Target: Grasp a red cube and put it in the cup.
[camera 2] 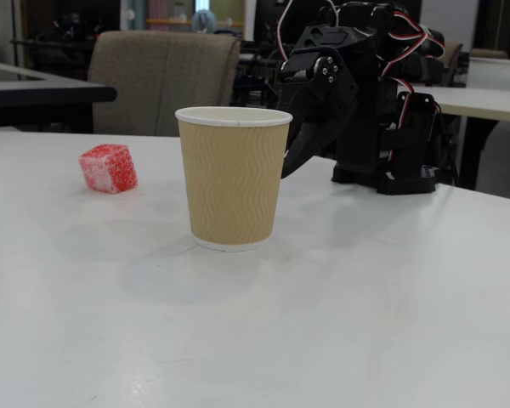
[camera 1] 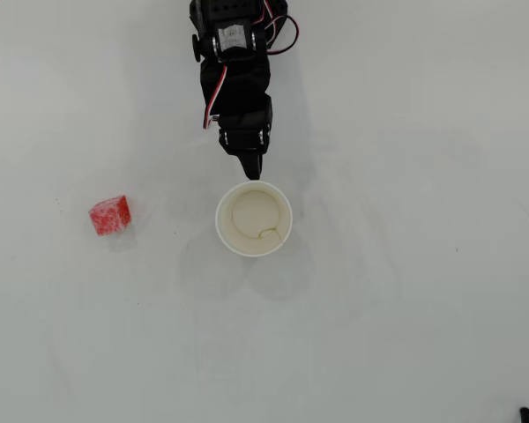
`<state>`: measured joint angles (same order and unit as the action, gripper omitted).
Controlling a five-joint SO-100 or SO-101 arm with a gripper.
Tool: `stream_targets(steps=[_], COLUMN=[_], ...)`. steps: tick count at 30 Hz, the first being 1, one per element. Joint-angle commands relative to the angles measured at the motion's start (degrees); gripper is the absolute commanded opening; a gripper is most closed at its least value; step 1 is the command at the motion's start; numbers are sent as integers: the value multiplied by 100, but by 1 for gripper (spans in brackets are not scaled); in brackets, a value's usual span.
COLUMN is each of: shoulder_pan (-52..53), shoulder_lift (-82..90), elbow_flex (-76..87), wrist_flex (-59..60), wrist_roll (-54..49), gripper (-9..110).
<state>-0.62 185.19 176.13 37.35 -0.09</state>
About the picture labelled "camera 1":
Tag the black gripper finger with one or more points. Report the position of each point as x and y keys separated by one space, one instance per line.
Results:
x=249 y=145

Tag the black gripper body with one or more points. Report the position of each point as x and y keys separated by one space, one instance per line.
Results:
x=243 y=137

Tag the red foam cube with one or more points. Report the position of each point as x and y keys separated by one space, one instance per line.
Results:
x=110 y=216

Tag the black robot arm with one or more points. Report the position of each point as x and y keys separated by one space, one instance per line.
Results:
x=242 y=83

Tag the tan paper cup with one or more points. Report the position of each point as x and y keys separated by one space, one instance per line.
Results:
x=229 y=238

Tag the small black cylinder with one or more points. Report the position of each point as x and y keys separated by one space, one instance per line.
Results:
x=525 y=416

